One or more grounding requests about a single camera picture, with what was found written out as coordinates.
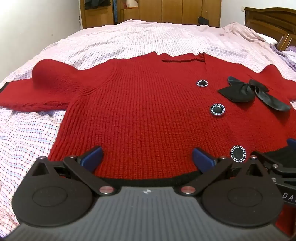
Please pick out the purple cloth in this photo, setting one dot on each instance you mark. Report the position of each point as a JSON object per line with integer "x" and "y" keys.
{"x": 285, "y": 54}

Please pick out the wooden headboard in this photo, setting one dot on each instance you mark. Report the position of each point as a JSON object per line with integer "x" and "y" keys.
{"x": 275, "y": 23}

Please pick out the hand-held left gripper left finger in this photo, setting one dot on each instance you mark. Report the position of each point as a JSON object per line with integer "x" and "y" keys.
{"x": 94, "y": 158}

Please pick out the red knitted cardigan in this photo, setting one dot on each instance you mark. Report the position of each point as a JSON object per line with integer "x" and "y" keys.
{"x": 143, "y": 115}

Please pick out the pink dotted bed sheet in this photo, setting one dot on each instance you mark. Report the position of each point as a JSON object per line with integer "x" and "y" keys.
{"x": 30, "y": 134}

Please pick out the small black box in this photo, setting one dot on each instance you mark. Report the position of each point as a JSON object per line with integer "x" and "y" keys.
{"x": 203, "y": 20}

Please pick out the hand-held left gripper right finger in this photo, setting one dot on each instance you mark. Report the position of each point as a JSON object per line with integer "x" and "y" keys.
{"x": 204, "y": 160}

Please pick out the dark hanging garment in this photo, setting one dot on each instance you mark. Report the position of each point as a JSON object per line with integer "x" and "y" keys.
{"x": 91, "y": 4}

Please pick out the white pillow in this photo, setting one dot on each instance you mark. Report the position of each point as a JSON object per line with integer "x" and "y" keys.
{"x": 267, "y": 39}

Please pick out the wooden wardrobe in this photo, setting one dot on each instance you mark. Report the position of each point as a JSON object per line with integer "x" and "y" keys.
{"x": 150, "y": 11}

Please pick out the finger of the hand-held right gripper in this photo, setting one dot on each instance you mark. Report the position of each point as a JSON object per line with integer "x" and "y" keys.
{"x": 291, "y": 141}
{"x": 277, "y": 170}

